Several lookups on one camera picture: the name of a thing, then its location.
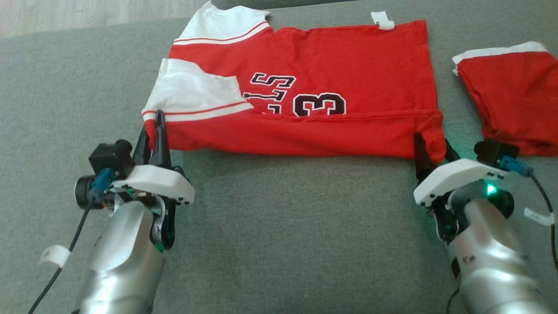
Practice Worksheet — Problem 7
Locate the cable with blue connector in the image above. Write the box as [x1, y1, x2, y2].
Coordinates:
[498, 156, 558, 273]
[27, 168, 116, 314]

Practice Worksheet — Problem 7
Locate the grey sofa back cushion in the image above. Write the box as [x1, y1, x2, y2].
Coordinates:
[211, 0, 362, 10]

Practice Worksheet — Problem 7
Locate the left cable with blue connector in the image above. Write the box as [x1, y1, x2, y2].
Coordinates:
[27, 168, 116, 314]

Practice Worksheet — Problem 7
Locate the right cable with blue connector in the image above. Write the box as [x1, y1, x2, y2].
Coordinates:
[498, 156, 558, 273]

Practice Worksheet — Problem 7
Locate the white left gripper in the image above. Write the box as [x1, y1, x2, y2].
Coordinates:
[112, 109, 195, 253]

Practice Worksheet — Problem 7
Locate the red white Bulls jersey shirt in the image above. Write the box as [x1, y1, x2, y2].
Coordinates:
[142, 1, 446, 164]

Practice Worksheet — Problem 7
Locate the white label on left cable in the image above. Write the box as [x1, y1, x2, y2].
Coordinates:
[38, 245, 71, 267]

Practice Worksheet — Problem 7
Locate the white label on right cable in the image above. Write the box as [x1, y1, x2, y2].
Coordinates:
[523, 208, 555, 226]

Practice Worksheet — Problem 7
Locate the white label on cable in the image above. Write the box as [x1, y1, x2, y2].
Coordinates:
[38, 245, 71, 267]
[523, 208, 555, 226]

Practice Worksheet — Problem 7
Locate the large grey sofa seat cushion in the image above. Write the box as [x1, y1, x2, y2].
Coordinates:
[0, 0, 558, 314]

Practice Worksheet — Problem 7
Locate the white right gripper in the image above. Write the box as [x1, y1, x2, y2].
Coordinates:
[413, 132, 508, 242]

